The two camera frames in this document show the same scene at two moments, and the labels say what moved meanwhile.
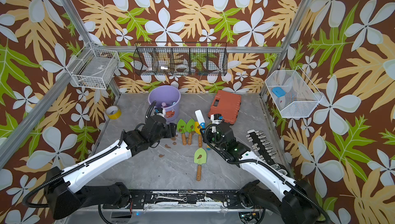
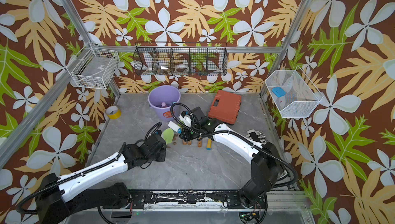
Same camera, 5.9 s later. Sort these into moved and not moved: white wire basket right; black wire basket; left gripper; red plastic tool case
Moved: left gripper
Not moved: black wire basket; white wire basket right; red plastic tool case
